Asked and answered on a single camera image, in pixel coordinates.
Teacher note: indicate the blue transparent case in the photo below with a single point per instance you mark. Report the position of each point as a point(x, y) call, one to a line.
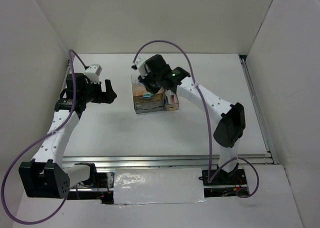
point(147, 97)

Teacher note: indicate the tiered clear stationery organizer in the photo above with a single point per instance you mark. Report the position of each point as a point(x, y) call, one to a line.
point(155, 104)

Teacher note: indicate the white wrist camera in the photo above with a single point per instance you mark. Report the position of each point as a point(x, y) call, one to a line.
point(141, 66)
point(93, 72)

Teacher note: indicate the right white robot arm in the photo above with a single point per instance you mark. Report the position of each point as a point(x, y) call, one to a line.
point(229, 119)

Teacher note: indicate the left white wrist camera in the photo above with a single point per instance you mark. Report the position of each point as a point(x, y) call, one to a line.
point(93, 72)

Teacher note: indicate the clear pen tray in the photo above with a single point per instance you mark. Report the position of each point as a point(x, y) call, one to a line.
point(176, 104)

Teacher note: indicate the white foil sheet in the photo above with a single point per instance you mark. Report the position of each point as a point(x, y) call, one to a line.
point(158, 186)

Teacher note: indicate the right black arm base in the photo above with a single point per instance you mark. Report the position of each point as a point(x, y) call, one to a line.
point(236, 178)

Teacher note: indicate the orange transparent case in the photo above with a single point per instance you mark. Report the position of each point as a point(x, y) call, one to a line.
point(142, 93)

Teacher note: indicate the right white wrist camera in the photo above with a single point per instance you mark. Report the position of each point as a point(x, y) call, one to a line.
point(141, 66)

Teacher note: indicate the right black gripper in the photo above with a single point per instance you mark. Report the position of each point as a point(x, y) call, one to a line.
point(145, 81)

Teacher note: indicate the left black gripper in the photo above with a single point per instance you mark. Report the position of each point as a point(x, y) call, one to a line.
point(104, 97)

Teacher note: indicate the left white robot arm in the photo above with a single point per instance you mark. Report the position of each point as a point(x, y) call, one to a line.
point(43, 176)

